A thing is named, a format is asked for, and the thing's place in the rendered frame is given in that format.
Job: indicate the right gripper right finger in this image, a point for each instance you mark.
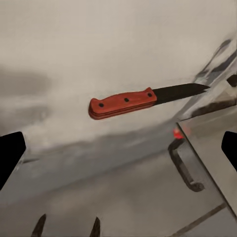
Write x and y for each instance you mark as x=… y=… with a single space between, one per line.
x=229 y=147

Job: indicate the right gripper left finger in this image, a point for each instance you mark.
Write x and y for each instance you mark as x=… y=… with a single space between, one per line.
x=12 y=146

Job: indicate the parer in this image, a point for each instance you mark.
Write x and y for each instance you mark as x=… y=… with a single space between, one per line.
x=128 y=100

